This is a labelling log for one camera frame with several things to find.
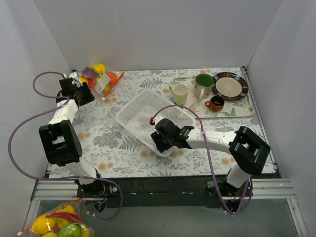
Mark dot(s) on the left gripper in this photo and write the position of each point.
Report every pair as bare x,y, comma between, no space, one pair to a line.
82,92

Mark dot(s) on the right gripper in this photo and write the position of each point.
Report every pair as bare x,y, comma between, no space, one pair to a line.
158,140

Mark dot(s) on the zip bag of fake fruit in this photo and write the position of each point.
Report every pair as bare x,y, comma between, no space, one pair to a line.
99,80

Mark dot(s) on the white plastic basket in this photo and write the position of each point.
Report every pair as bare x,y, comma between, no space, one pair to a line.
135,116

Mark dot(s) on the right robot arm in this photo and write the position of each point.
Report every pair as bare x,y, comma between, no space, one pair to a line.
248,150

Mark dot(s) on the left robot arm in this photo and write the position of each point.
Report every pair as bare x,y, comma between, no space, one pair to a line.
60,141

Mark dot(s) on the cream mug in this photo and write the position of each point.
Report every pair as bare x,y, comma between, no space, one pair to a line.
179,93

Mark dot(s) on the small brown cup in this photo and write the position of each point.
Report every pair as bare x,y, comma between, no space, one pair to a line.
215,104

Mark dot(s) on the green inside floral mug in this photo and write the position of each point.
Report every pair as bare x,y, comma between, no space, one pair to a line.
203,86

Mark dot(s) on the floral serving tray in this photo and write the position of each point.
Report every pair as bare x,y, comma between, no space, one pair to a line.
241,108

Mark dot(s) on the striped rim plate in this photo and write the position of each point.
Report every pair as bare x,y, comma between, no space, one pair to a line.
230,86

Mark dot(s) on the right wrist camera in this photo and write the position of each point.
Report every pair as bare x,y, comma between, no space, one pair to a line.
155,120

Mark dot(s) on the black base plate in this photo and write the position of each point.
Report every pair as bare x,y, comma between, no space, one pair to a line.
158,191

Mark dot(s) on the aluminium front rail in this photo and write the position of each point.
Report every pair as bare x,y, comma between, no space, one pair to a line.
262,189

